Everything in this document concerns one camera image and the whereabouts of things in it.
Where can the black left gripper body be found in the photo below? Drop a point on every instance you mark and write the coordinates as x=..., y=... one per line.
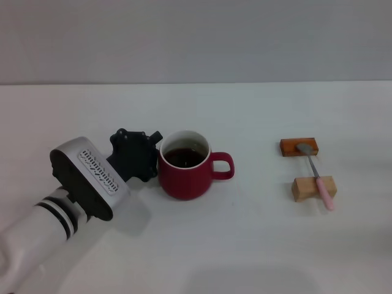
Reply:
x=133, y=156

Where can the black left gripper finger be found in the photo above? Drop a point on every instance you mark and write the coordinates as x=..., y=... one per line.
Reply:
x=156, y=136

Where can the red ceramic cup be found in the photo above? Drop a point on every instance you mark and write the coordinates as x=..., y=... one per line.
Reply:
x=190, y=180

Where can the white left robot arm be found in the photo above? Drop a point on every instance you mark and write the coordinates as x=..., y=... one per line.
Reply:
x=30, y=232

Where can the dark coffee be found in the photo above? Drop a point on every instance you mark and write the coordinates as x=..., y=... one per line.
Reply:
x=183, y=157

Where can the dark orange wooden block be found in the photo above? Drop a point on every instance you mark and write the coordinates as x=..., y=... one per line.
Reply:
x=289, y=147

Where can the light notched wooden block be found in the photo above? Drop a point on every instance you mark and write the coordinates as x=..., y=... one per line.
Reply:
x=301, y=186

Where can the silver vented wrist camera housing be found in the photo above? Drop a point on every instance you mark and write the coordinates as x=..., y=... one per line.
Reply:
x=92, y=171

